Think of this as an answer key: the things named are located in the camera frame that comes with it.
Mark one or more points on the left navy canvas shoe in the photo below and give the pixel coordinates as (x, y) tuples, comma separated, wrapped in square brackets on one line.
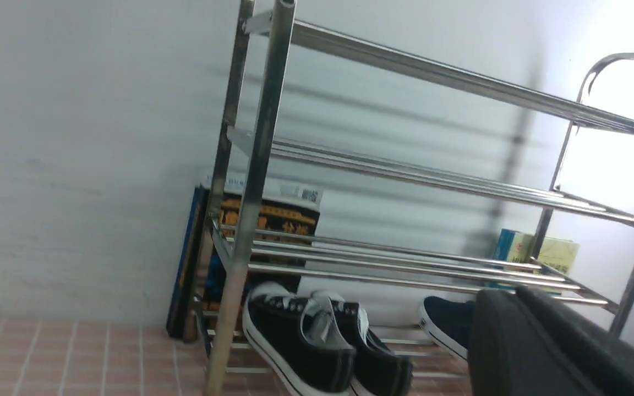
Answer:
[(448, 324)]

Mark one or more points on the stainless steel shoe rack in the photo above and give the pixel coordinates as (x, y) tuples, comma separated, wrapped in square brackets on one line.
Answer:
[(250, 153)]

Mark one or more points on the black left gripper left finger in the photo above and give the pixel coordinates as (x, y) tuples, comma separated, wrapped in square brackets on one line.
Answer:
[(509, 353)]

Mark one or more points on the dark image processing book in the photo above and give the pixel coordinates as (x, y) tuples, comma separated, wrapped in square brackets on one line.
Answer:
[(287, 207)]

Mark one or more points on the black canvas sneaker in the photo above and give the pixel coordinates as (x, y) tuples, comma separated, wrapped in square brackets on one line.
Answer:
[(299, 338), (377, 370)]

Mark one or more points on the pink checkered tablecloth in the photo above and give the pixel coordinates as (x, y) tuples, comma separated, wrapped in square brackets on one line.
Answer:
[(41, 357)]

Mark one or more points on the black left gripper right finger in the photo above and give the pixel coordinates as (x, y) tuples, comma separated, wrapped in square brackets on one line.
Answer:
[(604, 359)]

